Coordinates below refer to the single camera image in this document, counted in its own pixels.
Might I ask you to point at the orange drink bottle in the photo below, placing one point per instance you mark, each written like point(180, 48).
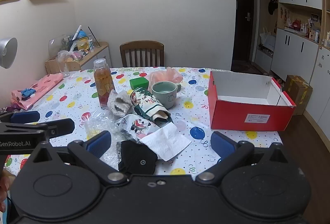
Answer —
point(103, 80)

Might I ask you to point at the wooden side cabinet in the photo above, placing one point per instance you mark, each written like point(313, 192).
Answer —
point(52, 66)

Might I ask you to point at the colourful balloon tablecloth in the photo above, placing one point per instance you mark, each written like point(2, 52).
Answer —
point(76, 98)

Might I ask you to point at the grey fuzzy sock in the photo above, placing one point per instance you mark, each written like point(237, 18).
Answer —
point(120, 104)

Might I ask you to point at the clear plastic bag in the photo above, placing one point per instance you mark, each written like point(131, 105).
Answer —
point(104, 120)

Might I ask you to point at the red cardboard box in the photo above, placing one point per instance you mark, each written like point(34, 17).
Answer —
point(247, 102)

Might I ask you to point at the pink mesh bath pouf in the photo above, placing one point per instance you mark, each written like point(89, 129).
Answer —
point(169, 74)

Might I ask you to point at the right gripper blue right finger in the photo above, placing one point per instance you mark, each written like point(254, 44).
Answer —
point(232, 155)

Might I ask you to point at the white paper tissue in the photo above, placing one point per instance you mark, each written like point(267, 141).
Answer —
point(166, 142)

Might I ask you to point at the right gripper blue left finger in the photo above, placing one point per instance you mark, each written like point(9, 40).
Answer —
point(87, 155)

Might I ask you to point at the panda print fabric pouch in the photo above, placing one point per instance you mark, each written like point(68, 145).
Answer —
point(135, 127)

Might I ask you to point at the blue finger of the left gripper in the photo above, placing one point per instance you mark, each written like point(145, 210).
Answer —
point(25, 117)
point(57, 128)

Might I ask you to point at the pink cloth bag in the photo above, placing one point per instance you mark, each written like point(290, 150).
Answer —
point(26, 98)

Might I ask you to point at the green sponge block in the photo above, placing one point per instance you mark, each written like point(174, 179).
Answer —
point(140, 82)

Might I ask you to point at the silver desk lamp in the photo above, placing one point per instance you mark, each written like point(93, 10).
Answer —
point(8, 51)

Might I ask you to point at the brown wooden chair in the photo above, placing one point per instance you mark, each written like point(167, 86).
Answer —
point(142, 53)

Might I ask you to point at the pale green ceramic mug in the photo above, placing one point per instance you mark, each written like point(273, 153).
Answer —
point(166, 92)

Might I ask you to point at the black cap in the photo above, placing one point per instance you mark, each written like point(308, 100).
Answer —
point(136, 159)

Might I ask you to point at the person left hand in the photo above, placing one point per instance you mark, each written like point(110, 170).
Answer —
point(5, 185)

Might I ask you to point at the brown cardboard box on floor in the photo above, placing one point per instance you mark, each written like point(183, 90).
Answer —
point(299, 91)

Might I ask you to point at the white wall cabinet unit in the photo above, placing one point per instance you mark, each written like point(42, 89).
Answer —
point(299, 30)

